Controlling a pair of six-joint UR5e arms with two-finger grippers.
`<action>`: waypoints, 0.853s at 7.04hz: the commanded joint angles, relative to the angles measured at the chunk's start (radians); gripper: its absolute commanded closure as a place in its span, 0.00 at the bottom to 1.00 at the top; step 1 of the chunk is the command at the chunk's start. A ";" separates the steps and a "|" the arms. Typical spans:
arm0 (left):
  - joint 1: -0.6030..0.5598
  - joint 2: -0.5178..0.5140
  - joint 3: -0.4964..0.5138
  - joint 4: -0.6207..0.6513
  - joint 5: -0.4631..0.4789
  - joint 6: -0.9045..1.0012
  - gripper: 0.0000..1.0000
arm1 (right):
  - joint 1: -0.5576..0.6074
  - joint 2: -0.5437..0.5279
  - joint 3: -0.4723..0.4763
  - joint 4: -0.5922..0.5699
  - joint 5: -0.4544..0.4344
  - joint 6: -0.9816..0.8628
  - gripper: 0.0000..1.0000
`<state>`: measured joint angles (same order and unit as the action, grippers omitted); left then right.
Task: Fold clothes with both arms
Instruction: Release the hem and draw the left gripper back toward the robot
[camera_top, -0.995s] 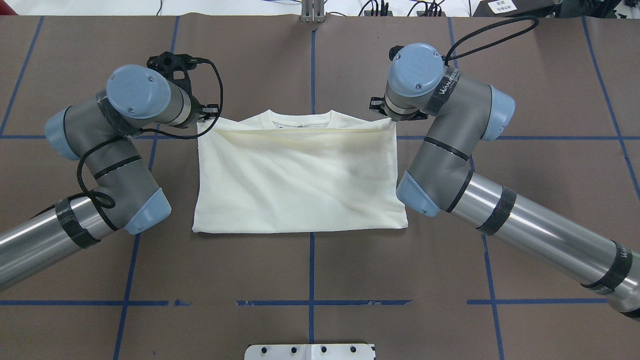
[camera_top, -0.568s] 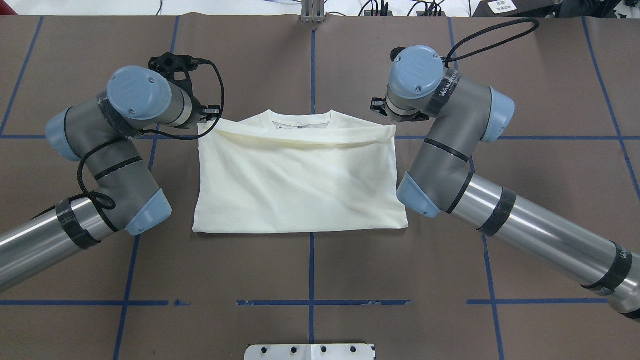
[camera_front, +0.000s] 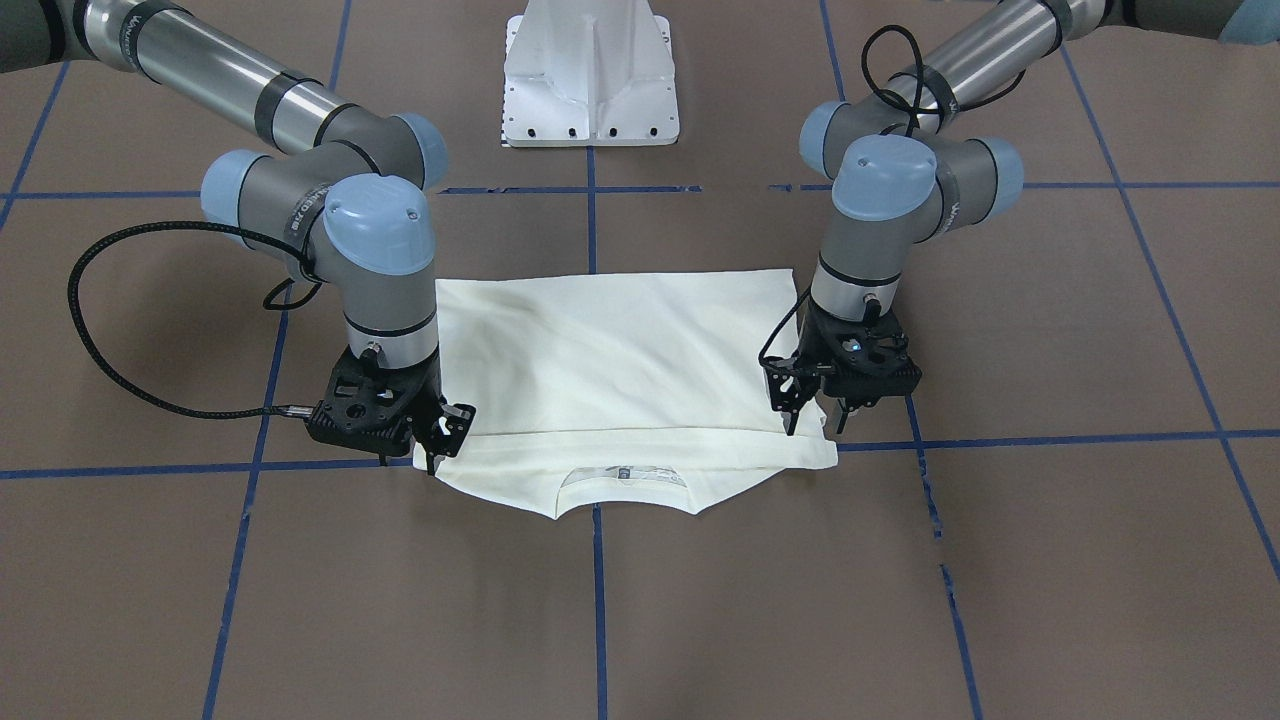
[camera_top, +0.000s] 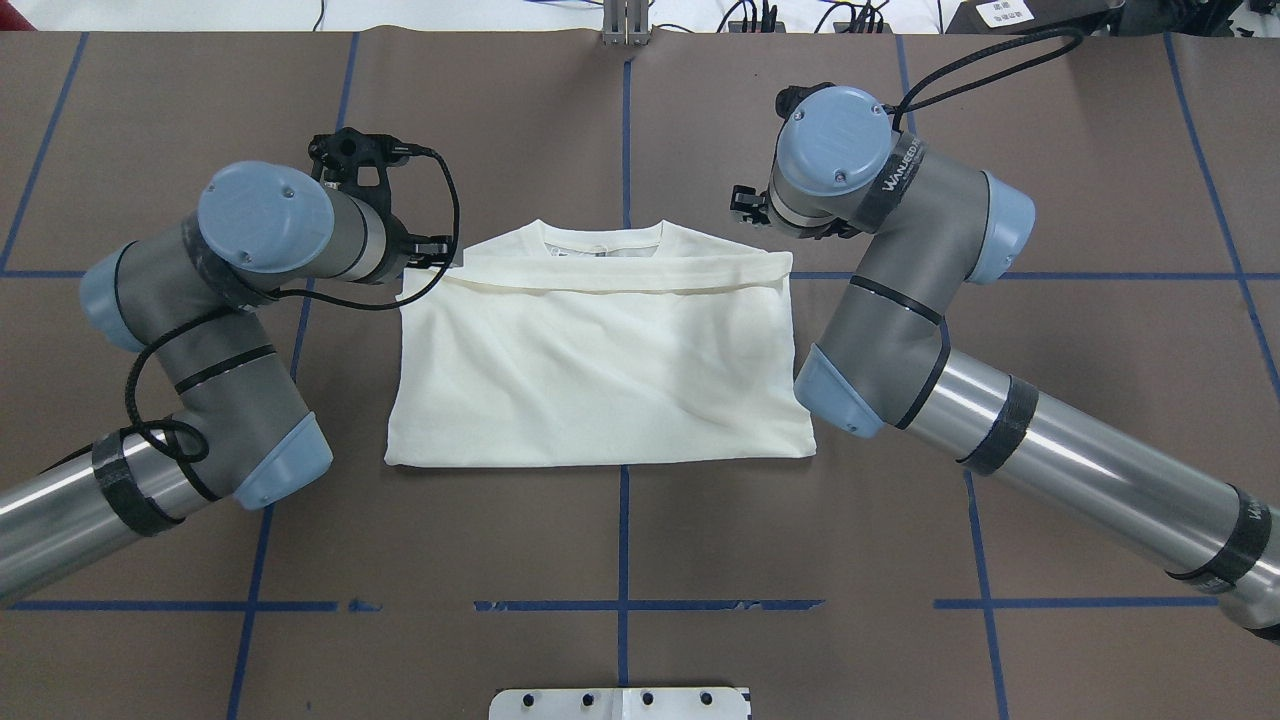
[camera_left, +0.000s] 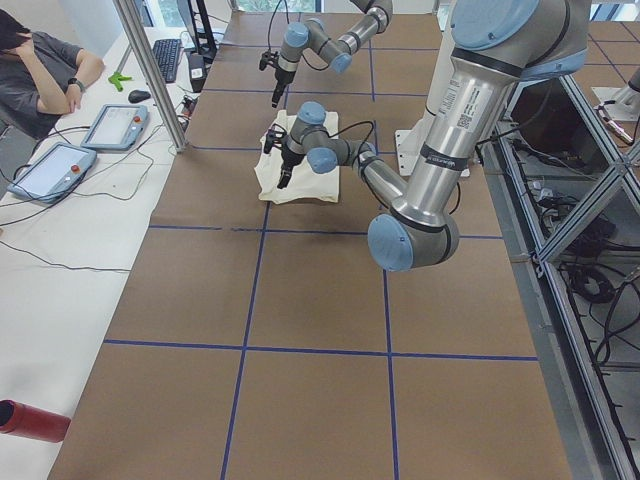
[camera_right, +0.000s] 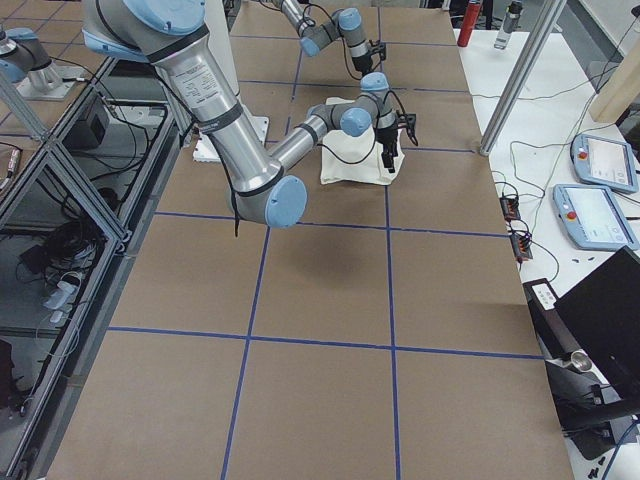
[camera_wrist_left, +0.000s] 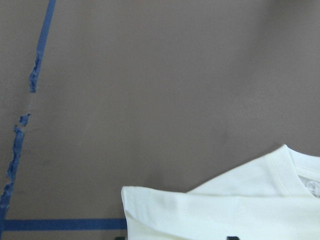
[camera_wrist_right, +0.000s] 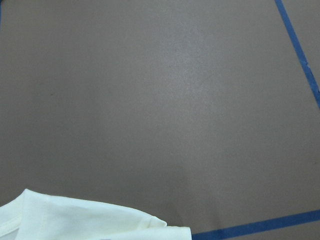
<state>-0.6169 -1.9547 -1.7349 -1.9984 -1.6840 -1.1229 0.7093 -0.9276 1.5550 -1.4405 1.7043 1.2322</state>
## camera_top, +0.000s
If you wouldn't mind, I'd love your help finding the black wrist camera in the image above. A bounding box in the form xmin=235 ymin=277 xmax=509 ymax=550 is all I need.
xmin=307 ymin=127 xmax=436 ymax=217
xmin=774 ymin=85 xmax=810 ymax=120

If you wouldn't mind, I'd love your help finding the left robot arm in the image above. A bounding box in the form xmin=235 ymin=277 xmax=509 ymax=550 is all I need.
xmin=3 ymin=161 xmax=461 ymax=606

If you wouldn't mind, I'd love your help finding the black box with label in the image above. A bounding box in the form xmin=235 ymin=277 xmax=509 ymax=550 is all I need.
xmin=943 ymin=1 xmax=1126 ymax=35

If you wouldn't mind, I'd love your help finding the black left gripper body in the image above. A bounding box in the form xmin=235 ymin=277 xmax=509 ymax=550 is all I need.
xmin=385 ymin=215 xmax=453 ymax=282

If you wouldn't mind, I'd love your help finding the cream long-sleeve cat shirt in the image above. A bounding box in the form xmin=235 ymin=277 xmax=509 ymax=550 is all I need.
xmin=384 ymin=222 xmax=817 ymax=468

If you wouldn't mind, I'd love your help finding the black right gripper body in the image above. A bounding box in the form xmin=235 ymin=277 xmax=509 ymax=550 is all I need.
xmin=730 ymin=184 xmax=861 ymax=240

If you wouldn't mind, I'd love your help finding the aluminium frame post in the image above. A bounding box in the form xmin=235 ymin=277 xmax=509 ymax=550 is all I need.
xmin=600 ymin=0 xmax=652 ymax=46

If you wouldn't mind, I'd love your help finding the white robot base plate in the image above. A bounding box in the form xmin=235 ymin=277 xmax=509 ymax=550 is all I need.
xmin=488 ymin=685 xmax=753 ymax=719

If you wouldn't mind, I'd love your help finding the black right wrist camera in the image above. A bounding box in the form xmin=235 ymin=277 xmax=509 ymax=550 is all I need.
xmin=774 ymin=85 xmax=810 ymax=120

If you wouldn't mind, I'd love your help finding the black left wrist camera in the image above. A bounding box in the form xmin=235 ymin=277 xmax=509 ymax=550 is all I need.
xmin=307 ymin=127 xmax=436 ymax=217

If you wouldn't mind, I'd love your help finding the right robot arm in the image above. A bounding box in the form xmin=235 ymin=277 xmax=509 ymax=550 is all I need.
xmin=730 ymin=83 xmax=1279 ymax=642

